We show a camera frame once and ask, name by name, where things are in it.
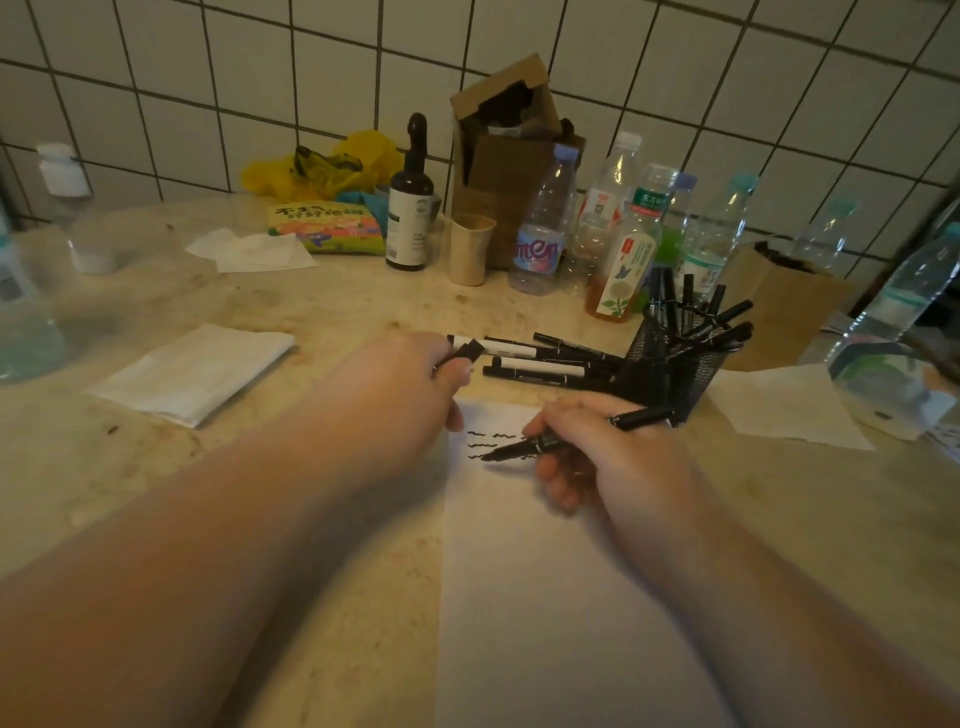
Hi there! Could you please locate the translucent bottle with white cap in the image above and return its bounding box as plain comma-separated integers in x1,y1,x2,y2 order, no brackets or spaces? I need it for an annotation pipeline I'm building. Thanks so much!
36,143,123,276

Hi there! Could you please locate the person's right forearm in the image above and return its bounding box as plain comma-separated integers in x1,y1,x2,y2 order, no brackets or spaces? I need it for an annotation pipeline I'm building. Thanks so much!
622,487,960,728

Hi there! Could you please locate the large clear water bottle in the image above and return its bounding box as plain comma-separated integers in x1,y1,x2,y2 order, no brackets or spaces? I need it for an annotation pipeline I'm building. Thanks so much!
825,222,960,391

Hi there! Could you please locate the person's right hand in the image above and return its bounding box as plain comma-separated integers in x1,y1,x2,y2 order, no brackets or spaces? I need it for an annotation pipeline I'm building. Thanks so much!
521,391,708,562

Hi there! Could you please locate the folded white tissue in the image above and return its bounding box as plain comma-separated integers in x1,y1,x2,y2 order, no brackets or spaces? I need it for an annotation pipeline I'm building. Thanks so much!
84,323,298,429

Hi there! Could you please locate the yellow plastic bag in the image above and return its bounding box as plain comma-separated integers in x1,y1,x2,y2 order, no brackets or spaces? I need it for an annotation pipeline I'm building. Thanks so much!
240,130,405,204

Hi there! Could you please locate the clear bottle with blue liquid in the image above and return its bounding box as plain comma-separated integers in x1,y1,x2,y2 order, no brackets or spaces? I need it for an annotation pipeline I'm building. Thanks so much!
0,201,70,384

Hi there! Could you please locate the bunch of upright black markers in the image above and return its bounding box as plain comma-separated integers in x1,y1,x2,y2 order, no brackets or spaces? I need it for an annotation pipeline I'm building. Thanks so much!
646,266,755,357

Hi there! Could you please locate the open brown cardboard box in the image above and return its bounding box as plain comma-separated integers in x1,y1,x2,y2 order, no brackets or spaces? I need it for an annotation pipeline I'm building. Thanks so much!
448,52,587,270

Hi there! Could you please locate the flat white napkin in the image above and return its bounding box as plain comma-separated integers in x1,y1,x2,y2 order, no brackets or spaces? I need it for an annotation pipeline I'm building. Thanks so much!
708,364,876,453

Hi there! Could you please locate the white paper sheet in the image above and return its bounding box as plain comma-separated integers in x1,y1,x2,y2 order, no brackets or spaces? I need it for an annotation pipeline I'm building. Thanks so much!
433,397,740,728

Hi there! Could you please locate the colourful snack packet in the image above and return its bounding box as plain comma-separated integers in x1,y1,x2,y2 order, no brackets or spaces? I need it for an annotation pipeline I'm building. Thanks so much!
267,200,388,257

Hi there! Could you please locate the clear bottle with pink label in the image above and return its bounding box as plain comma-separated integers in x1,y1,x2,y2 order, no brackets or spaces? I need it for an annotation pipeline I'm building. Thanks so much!
507,144,581,297

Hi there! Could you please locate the person's left forearm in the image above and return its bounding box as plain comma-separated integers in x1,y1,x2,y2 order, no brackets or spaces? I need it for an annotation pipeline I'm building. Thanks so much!
0,399,421,728

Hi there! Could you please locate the black mesh pen holder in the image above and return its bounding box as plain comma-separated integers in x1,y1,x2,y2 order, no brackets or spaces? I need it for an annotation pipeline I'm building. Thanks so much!
613,303,732,429

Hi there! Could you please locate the clear bottle with white cap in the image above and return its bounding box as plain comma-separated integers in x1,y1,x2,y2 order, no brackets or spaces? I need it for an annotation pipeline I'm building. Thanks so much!
568,132,645,295

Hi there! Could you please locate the green drink bottle blue cap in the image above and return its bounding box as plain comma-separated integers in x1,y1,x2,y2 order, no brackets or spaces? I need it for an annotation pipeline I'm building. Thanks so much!
658,172,700,280

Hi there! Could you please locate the black pen cap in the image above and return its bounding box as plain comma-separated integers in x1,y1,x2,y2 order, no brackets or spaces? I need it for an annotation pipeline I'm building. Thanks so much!
433,339,486,373

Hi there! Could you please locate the beige cup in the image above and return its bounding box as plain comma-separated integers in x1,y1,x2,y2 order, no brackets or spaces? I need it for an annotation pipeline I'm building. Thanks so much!
448,213,498,288

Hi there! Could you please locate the dark brown dropper bottle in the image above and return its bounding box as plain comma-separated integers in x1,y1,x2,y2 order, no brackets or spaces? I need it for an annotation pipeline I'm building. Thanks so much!
384,112,437,273

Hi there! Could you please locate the clear bottle with teal cap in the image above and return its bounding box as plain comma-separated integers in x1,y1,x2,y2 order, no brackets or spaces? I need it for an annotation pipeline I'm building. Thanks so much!
789,196,858,276
677,173,760,303

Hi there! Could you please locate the crumpled white tissue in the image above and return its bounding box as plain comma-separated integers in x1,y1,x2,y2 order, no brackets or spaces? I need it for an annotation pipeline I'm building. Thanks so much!
185,228,318,274

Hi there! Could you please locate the tea bottle with green cap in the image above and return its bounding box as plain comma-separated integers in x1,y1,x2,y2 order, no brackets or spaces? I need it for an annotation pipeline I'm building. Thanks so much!
584,163,678,324

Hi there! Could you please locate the black marker pen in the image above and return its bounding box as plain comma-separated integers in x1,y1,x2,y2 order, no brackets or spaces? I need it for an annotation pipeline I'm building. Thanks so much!
480,405,676,464

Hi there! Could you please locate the pile of lying black markers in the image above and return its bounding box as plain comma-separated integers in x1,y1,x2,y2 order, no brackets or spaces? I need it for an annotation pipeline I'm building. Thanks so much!
447,331,625,391

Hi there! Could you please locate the person's left hand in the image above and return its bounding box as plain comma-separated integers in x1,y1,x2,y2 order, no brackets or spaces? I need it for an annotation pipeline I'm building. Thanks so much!
296,330,475,489

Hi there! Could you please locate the brown paper bag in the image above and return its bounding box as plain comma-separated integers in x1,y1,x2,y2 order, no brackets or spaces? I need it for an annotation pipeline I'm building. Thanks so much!
718,240,858,373

